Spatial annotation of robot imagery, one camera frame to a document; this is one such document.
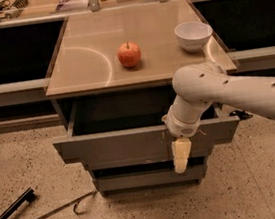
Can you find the white bowl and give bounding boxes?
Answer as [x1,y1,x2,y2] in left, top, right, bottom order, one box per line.
[174,21,213,52]

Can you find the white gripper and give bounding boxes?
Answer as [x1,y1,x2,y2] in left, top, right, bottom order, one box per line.
[161,110,201,174]

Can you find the metal rod with hook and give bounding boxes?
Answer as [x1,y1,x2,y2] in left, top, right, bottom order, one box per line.
[36,191,97,219]

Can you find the grey middle drawer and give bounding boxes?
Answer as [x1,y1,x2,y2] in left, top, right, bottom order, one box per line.
[82,144,215,173]

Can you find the grey bottom drawer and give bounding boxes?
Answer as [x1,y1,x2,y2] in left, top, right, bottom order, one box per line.
[95,165,207,192]

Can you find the black cable clump on floor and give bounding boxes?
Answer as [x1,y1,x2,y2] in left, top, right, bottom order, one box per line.
[229,110,252,120]

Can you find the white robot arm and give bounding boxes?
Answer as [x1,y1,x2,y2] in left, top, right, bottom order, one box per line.
[163,62,275,174]

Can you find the red apple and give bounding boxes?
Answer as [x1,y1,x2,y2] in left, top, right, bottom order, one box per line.
[117,42,142,68]

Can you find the grey drawer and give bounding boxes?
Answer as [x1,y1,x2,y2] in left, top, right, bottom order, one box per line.
[46,80,245,177]
[95,165,207,192]
[82,144,215,173]

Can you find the grey top drawer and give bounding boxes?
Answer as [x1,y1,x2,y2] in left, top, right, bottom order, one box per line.
[46,80,245,177]

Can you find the grey drawer cabinet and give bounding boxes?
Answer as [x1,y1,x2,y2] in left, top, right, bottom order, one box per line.
[45,0,238,195]

